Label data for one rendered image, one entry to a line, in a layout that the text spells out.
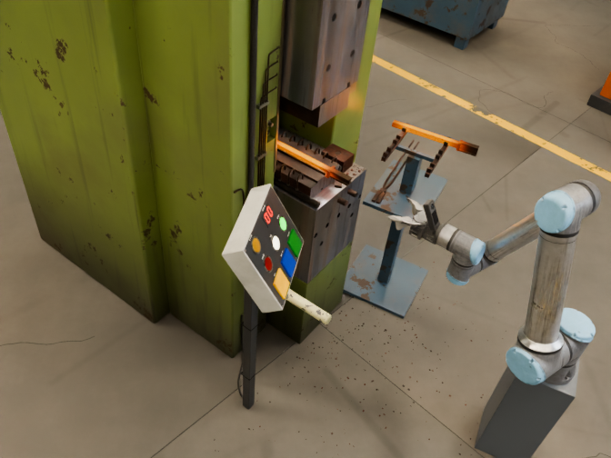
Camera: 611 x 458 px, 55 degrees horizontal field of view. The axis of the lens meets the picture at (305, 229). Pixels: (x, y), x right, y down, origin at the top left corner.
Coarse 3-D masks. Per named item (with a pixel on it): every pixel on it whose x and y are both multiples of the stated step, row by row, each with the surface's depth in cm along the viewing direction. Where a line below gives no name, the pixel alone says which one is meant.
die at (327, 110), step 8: (280, 96) 222; (336, 96) 220; (344, 96) 225; (280, 104) 224; (288, 104) 222; (296, 104) 219; (328, 104) 217; (336, 104) 223; (344, 104) 228; (288, 112) 224; (296, 112) 221; (304, 112) 219; (312, 112) 217; (320, 112) 215; (328, 112) 220; (336, 112) 226; (304, 120) 221; (312, 120) 219; (320, 120) 218
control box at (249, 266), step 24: (264, 192) 202; (240, 216) 196; (264, 216) 195; (288, 216) 212; (240, 240) 185; (264, 240) 193; (240, 264) 184; (264, 264) 189; (264, 288) 190; (288, 288) 201; (264, 312) 198
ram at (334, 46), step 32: (288, 0) 190; (320, 0) 183; (352, 0) 196; (288, 32) 197; (320, 32) 190; (352, 32) 206; (288, 64) 205; (320, 64) 199; (352, 64) 218; (288, 96) 213; (320, 96) 210
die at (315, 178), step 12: (288, 144) 256; (300, 144) 258; (276, 156) 251; (288, 156) 252; (312, 156) 253; (276, 168) 247; (288, 168) 247; (300, 168) 246; (312, 168) 247; (336, 168) 251; (300, 180) 242; (312, 180) 243; (324, 180) 246; (312, 192) 242
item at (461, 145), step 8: (400, 128) 286; (408, 128) 283; (416, 128) 283; (424, 136) 282; (432, 136) 280; (440, 136) 280; (448, 144) 279; (456, 144) 277; (464, 144) 276; (472, 144) 275; (464, 152) 277; (472, 152) 276
